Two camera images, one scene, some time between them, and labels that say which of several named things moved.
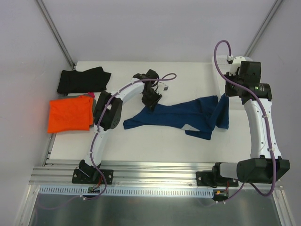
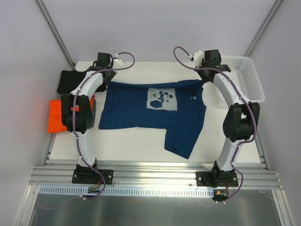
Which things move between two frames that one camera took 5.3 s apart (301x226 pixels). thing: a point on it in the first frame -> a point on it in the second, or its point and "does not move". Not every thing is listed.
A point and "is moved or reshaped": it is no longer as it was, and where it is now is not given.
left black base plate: (79, 177) does not move
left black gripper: (151, 99) -> (109, 75)
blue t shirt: (205, 114) is moved or reshaped
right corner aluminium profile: (264, 28) does not move
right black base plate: (212, 179) does not move
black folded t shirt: (76, 81) does not move
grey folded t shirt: (94, 104) does not move
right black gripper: (230, 87) -> (207, 76)
